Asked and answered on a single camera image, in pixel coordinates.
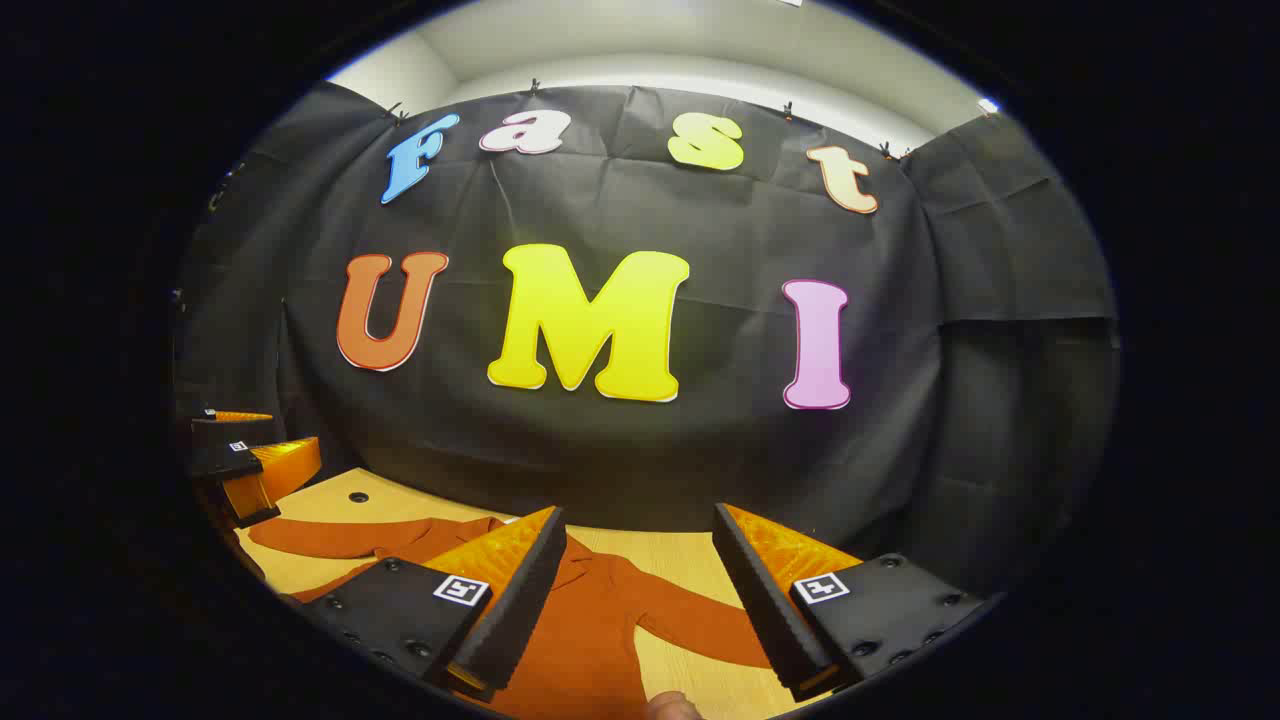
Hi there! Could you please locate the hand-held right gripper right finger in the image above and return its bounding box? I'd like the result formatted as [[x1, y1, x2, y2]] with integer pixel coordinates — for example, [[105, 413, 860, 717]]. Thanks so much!
[[711, 503, 996, 703]]

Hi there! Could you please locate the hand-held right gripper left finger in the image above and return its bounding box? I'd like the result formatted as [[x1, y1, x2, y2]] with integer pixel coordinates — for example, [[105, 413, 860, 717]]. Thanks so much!
[[295, 505, 568, 703]]

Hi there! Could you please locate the orange button-up garment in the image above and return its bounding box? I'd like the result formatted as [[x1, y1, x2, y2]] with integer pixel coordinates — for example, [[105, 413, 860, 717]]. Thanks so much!
[[248, 515, 773, 720]]

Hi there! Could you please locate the black backdrop cloth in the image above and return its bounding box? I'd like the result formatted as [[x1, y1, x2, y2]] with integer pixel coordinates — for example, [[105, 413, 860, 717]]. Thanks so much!
[[172, 80, 1121, 601]]

